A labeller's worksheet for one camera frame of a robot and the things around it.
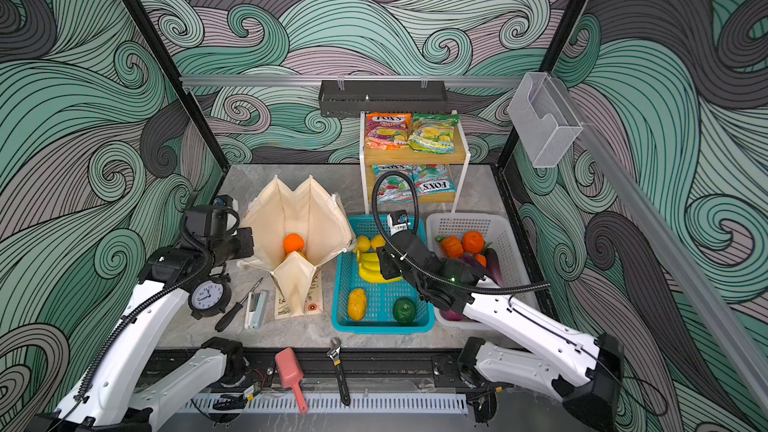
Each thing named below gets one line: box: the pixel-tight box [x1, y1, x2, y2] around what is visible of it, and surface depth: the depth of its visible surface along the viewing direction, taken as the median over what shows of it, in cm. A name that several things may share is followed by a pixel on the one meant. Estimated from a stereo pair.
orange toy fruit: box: [283, 233, 305, 253], surface depth 94 cm
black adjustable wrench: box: [327, 338, 351, 407], surface depth 75 cm
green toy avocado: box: [392, 297, 417, 324], surface depth 80 cm
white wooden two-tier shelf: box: [359, 110, 471, 214], surface depth 79 cm
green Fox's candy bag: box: [408, 114, 460, 154], surface depth 79 cm
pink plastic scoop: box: [275, 347, 309, 415], surface depth 74 cm
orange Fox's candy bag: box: [365, 112, 413, 150], surface depth 81 cm
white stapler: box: [244, 290, 269, 329], surface depth 83 cm
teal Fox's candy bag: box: [412, 163, 457, 197], surface depth 94 cm
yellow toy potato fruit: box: [347, 288, 367, 322], surface depth 82 cm
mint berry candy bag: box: [372, 164, 415, 205], surface depth 90 cm
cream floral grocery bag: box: [237, 175, 357, 319], surface depth 81 cm
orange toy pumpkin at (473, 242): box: [462, 231, 485, 254], surface depth 93 cm
